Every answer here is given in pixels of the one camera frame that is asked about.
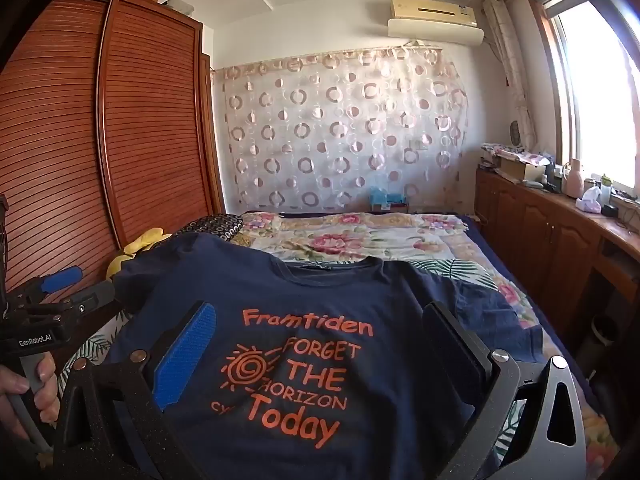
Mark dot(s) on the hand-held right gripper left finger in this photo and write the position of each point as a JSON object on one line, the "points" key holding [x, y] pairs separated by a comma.
{"points": [[185, 355]]}

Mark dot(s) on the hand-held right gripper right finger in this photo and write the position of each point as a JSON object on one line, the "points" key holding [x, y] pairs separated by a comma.
{"points": [[462, 355]]}

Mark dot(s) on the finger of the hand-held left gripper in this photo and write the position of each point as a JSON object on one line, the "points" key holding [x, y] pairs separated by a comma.
{"points": [[92, 296], [62, 278]]}

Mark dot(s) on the navy blue printed t-shirt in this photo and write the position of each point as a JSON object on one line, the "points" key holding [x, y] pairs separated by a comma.
{"points": [[320, 310]]}

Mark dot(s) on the person's left hand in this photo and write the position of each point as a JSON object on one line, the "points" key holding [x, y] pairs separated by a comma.
{"points": [[46, 385]]}

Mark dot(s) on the yellow plush toy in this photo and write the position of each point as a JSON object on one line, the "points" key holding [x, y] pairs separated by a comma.
{"points": [[140, 245]]}

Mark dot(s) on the palm leaf bed sheet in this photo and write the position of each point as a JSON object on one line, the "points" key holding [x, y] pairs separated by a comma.
{"points": [[440, 267]]}

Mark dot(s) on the navy bed mattress cover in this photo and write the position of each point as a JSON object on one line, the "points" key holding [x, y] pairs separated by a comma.
{"points": [[492, 255]]}

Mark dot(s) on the dark circle-patterned pillow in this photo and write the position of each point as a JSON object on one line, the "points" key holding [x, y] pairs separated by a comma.
{"points": [[215, 227]]}

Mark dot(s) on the dark round bin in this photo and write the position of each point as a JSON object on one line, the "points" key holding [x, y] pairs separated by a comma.
{"points": [[597, 345]]}

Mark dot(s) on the long wooden cabinet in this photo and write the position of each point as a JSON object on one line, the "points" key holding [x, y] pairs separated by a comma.
{"points": [[545, 240]]}

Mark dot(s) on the brown slatted wooden wardrobe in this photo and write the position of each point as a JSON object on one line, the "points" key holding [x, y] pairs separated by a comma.
{"points": [[65, 135]]}

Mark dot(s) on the floral blanket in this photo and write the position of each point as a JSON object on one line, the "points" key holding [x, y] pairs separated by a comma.
{"points": [[350, 237]]}

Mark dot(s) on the blue box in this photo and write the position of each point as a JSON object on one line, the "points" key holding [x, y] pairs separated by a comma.
{"points": [[387, 199]]}

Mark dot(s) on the cardboard box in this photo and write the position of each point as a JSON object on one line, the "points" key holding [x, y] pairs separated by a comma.
{"points": [[520, 170]]}

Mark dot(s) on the pink tissue pack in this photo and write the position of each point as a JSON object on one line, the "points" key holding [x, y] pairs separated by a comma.
{"points": [[589, 201]]}

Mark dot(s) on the small black box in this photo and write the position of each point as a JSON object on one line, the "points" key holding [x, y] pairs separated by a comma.
{"points": [[609, 211]]}

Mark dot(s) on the pink thermos jug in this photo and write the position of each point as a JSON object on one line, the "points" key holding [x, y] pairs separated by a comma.
{"points": [[573, 180]]}

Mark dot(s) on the floral cloth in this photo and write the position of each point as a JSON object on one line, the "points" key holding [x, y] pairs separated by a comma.
{"points": [[510, 151]]}

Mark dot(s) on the green-capped bottle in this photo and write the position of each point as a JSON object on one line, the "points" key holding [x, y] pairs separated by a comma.
{"points": [[605, 190]]}

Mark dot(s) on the small round fan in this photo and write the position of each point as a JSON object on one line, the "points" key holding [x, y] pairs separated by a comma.
{"points": [[516, 133]]}

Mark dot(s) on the sheer circle-patterned curtain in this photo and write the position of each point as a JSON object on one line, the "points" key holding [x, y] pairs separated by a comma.
{"points": [[345, 125]]}

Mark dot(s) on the beige patterned window curtain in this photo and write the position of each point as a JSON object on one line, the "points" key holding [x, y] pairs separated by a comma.
{"points": [[510, 75]]}

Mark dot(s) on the white box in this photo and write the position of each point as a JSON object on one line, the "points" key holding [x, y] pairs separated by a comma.
{"points": [[177, 6]]}

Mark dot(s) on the wood-framed window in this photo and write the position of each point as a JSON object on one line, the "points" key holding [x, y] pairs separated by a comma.
{"points": [[595, 85]]}

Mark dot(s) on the cream wall air conditioner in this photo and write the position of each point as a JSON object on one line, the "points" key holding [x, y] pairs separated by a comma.
{"points": [[432, 10]]}

